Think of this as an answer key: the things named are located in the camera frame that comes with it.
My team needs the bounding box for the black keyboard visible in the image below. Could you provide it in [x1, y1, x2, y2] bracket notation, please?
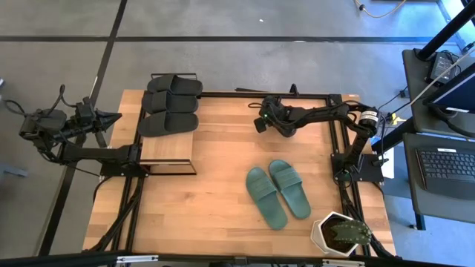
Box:
[415, 147, 475, 201]

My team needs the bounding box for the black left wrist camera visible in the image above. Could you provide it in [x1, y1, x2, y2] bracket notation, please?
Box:
[75, 102, 94, 120]

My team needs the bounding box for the white hexagonal planter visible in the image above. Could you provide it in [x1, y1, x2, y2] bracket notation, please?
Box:
[310, 211, 360, 258]

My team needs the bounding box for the green slide sandal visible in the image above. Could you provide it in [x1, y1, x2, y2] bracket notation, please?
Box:
[245, 166, 289, 231]
[268, 159, 312, 220]

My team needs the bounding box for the grey desk with monitor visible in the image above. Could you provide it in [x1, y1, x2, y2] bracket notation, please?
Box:
[402, 47, 475, 139]

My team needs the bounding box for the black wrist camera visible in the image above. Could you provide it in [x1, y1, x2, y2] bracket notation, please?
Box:
[75, 102, 94, 120]
[253, 116, 269, 134]

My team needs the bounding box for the yellow floor cable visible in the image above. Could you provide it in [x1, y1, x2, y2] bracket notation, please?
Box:
[353, 0, 408, 19]

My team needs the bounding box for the black floor cable with plug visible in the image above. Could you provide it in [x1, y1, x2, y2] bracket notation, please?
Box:
[378, 88, 409, 128]

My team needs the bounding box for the black aluminium table frame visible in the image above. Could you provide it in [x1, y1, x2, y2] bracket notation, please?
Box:
[87, 88, 396, 260]

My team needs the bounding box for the grey desk with keyboard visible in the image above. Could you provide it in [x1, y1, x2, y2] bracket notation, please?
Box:
[402, 132, 475, 225]

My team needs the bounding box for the white paper sheet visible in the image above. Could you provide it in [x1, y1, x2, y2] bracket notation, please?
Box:
[378, 157, 395, 179]

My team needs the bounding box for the grey chair leg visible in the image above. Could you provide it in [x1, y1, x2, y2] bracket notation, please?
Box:
[0, 164, 29, 179]

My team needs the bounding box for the silver beam bracket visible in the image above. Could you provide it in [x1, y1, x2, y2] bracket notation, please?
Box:
[321, 259, 367, 267]
[117, 254, 160, 264]

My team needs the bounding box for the black power adapter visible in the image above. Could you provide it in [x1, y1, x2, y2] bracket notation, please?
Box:
[429, 51, 460, 85]

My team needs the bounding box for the green cactus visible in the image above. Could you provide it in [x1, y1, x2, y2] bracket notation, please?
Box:
[330, 219, 373, 246]

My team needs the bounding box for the wooden shelf with black frame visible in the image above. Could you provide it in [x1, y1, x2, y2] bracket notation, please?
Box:
[139, 72, 199, 177]

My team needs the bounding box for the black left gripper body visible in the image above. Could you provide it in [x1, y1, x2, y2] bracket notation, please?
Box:
[65, 115, 101, 136]

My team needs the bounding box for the black diagonal pole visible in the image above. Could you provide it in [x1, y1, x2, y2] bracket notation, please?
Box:
[370, 117, 416, 156]
[417, 0, 475, 60]

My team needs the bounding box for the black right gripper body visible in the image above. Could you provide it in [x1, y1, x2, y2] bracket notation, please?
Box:
[259, 96, 298, 129]

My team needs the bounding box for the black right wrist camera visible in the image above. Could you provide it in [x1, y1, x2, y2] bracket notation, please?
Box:
[253, 116, 269, 134]

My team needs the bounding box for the black floor tape strip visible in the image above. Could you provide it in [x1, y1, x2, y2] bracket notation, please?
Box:
[36, 0, 129, 257]

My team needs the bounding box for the black overhead beam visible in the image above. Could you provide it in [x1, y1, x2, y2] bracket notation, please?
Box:
[0, 251, 475, 267]

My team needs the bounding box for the black computer monitor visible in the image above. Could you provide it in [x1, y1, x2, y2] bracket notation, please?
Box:
[422, 62, 475, 114]

